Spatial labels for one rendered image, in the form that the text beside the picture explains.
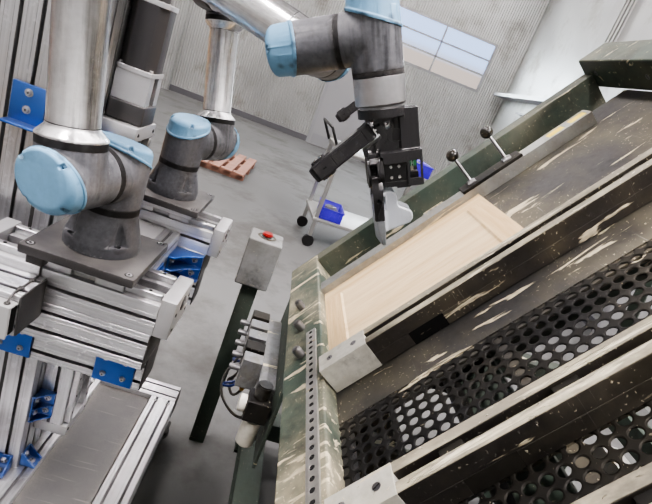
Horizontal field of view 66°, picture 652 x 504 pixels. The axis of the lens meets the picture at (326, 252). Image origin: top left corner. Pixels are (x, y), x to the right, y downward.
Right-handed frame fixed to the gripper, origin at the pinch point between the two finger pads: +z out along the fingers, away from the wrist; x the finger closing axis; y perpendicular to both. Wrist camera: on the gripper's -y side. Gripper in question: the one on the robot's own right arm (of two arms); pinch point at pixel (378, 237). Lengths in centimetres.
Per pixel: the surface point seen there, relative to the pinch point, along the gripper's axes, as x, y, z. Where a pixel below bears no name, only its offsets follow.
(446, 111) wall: 1061, 237, 83
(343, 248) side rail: 94, -7, 34
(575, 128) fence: 72, 63, -2
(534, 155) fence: 71, 52, 4
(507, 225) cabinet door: 43, 35, 15
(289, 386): 25, -23, 43
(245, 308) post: 89, -46, 51
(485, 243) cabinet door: 41, 29, 19
